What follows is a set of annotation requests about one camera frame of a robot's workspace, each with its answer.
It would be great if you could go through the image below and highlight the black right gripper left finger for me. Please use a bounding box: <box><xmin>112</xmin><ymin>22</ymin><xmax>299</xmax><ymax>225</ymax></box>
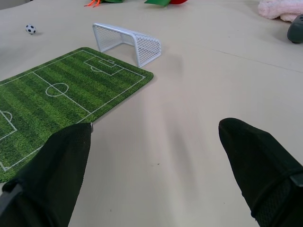
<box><xmin>0</xmin><ymin>122</ymin><xmax>94</xmax><ymax>227</ymax></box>

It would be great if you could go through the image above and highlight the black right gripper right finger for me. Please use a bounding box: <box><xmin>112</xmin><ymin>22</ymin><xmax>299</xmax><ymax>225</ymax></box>
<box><xmin>218</xmin><ymin>118</ymin><xmax>303</xmax><ymax>227</ymax></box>

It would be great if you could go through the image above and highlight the green soccer field mat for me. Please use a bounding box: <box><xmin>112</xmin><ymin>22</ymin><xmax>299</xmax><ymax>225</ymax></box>
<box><xmin>0</xmin><ymin>47</ymin><xmax>154</xmax><ymax>183</ymax></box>

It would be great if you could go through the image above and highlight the white miniature soccer goal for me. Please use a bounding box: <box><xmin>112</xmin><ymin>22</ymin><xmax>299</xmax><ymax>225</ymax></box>
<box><xmin>92</xmin><ymin>23</ymin><xmax>163</xmax><ymax>68</ymax></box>

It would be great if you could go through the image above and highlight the dark grey rounded object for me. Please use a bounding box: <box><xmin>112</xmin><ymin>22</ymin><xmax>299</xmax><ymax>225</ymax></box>
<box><xmin>287</xmin><ymin>14</ymin><xmax>303</xmax><ymax>44</ymax></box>

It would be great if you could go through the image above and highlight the pink fluffy towel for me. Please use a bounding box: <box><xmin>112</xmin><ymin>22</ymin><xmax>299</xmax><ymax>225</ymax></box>
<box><xmin>258</xmin><ymin>0</ymin><xmax>303</xmax><ymax>23</ymax></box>

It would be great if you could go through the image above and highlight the orange and green toy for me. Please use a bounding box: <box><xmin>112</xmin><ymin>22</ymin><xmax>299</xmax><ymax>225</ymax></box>
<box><xmin>83</xmin><ymin>0</ymin><xmax>124</xmax><ymax>8</ymax></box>

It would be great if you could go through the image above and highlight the green and red toy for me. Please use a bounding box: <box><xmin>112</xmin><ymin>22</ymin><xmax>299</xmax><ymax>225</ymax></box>
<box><xmin>144</xmin><ymin>0</ymin><xmax>187</xmax><ymax>7</ymax></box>

